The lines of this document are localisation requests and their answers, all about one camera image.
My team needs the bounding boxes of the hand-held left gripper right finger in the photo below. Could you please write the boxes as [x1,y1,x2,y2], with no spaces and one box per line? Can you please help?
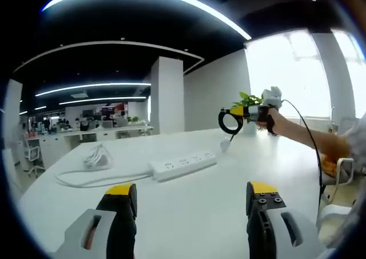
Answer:
[246,181,325,259]

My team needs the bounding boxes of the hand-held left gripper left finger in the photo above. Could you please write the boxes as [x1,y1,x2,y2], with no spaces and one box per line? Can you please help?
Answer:
[55,183,138,259]

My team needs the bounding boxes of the black charger cable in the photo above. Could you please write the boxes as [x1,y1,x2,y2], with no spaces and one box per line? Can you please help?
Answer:
[217,107,244,143]

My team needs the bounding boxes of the white power strip cord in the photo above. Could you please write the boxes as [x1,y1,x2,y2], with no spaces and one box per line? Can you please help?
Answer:
[54,166,156,189]

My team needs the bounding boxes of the white power strip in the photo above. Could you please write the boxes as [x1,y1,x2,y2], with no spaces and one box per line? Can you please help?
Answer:
[148,149,218,183]

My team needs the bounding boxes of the white desk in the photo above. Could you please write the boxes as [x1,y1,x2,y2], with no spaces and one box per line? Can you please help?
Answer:
[17,127,327,259]

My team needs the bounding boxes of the ceiling light strip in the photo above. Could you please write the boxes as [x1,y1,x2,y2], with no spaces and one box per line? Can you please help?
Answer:
[35,82,152,98]
[58,96,148,106]

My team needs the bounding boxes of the person's right hand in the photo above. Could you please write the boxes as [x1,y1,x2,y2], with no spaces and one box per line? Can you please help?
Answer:
[256,109,280,136]

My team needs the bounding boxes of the green potted plant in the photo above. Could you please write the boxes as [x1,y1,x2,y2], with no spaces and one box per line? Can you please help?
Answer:
[232,91,264,136]

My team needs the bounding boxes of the bright window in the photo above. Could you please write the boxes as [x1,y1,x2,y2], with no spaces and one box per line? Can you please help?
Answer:
[245,31,333,120]

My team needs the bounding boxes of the clear plastic bag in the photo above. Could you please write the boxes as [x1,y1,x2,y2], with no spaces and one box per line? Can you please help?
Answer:
[82,143,114,171]

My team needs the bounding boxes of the orange cloth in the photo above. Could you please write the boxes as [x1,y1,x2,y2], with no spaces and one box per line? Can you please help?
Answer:
[321,152,344,177]

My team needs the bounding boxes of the grey office chair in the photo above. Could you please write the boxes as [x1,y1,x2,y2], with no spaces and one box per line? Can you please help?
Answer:
[320,156,356,186]

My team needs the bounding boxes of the person's own body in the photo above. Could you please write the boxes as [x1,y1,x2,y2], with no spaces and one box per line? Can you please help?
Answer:
[341,118,366,162]

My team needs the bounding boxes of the white mesh office chair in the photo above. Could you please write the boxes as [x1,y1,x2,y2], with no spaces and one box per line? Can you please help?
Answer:
[23,140,44,177]

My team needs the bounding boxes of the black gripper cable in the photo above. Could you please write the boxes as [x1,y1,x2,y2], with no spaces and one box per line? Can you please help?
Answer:
[281,98,326,198]

